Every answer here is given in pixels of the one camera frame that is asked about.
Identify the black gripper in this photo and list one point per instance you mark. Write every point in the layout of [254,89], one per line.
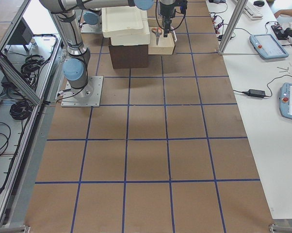
[167,9]

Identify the grey orange handled scissors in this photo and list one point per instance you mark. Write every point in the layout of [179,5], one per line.
[157,31]

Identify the wooden drawer with white handle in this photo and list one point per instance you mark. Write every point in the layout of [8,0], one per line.
[165,46]

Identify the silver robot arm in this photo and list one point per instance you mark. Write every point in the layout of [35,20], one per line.
[75,69]
[166,4]

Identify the dark brown wooden cabinet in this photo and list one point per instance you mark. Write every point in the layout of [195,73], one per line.
[129,56]

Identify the cream plastic tray organizer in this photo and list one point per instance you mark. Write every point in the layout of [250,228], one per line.
[125,26]

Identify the white keyboard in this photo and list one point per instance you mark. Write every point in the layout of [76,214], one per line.
[252,12]

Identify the black computer mouse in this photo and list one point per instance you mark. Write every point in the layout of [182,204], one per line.
[259,3]

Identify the blue teach pendant far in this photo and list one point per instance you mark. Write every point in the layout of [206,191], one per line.
[267,46]

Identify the blue teach pendant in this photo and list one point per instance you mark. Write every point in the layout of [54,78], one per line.
[267,46]
[285,100]

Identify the black power adapter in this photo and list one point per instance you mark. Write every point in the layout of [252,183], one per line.
[255,93]

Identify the blue teach pendant near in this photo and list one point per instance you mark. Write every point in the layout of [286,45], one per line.
[285,100]

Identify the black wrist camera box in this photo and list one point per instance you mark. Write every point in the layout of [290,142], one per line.
[182,4]

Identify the aluminium frame post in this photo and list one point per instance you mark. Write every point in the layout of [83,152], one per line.
[231,25]

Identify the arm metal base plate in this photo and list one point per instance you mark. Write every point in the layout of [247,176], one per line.
[89,96]

